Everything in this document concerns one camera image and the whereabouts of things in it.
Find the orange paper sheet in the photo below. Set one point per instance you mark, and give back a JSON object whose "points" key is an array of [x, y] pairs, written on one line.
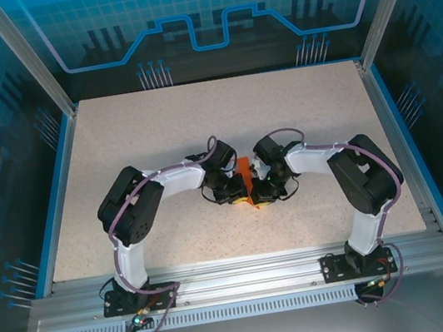
{"points": [[243, 166]]}

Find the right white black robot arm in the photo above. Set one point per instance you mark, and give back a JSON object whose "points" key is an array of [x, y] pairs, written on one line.
{"points": [[368, 185]]}

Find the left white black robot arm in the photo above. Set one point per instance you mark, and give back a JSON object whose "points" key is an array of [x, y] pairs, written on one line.
{"points": [[137, 221]]}

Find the blue table side trim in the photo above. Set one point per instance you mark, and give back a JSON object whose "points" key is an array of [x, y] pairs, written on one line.
{"points": [[410, 144], [58, 198]]}

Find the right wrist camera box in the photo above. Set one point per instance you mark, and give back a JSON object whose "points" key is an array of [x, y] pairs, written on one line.
{"points": [[256, 166]]}

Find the aluminium mounting rail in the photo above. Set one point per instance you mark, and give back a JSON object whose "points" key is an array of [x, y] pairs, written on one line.
{"points": [[243, 274]]}

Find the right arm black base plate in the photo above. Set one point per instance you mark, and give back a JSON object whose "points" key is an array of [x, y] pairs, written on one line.
{"points": [[333, 270]]}

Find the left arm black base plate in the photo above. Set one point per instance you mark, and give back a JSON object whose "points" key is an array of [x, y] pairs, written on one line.
{"points": [[113, 309]]}

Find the aluminium frame post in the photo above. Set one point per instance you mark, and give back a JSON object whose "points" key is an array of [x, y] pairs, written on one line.
{"points": [[28, 57], [389, 0]]}

